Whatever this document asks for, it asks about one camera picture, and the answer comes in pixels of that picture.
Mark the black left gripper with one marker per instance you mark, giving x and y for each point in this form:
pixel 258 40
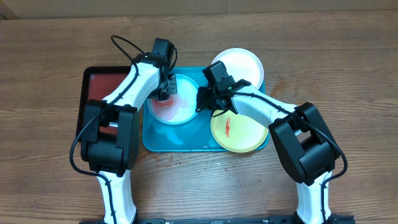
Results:
pixel 171 88

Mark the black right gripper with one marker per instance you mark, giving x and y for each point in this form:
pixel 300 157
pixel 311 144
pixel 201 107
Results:
pixel 203 95

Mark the light blue plate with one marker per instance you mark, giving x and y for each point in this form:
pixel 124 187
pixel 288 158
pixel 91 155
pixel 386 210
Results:
pixel 184 103

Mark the yellow plate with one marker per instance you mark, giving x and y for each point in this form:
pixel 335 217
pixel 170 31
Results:
pixel 237 133

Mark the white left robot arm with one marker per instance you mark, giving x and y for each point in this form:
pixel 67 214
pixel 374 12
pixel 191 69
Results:
pixel 109 137

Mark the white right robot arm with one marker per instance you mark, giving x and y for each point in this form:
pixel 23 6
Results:
pixel 304 144

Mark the teal plastic tray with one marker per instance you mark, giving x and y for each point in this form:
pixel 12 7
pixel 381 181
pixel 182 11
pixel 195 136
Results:
pixel 191 136

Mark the black tray with red liner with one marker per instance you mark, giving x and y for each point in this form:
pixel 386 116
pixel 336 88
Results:
pixel 97 83

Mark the white plate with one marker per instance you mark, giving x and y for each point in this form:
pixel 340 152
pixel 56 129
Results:
pixel 242 64

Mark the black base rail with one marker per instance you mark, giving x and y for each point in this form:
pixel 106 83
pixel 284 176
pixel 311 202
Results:
pixel 273 219

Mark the cardboard backdrop wall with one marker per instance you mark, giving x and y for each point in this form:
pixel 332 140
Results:
pixel 50 9

